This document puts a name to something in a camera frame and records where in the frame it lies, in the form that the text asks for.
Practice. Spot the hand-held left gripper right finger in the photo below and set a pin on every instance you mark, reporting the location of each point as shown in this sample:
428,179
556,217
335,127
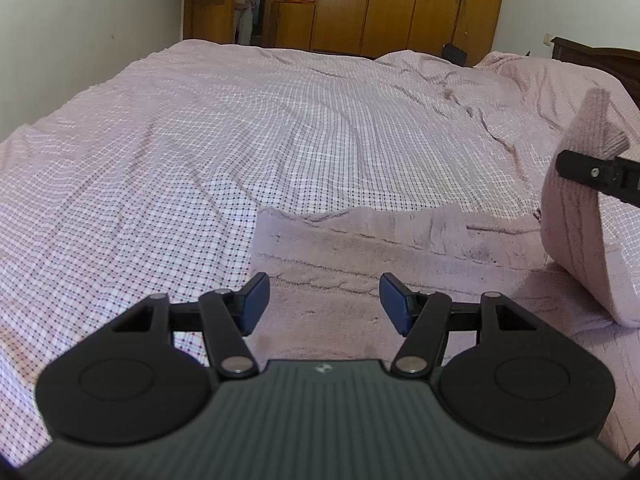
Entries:
395,302

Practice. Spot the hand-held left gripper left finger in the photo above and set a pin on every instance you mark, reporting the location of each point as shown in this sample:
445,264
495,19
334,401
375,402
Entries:
252,302

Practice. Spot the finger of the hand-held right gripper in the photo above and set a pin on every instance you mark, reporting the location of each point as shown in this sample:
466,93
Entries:
580,167

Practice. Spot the lilac knitted cardigan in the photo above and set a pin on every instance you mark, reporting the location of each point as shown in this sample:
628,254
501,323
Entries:
350,260

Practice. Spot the dark wooden headboard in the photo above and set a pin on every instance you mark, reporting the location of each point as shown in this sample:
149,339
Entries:
600,60

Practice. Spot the bed with pink checked sheet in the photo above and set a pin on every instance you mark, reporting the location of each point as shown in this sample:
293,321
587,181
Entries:
200,135

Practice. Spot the wooden wardrobe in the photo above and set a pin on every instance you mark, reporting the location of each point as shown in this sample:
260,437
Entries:
390,5

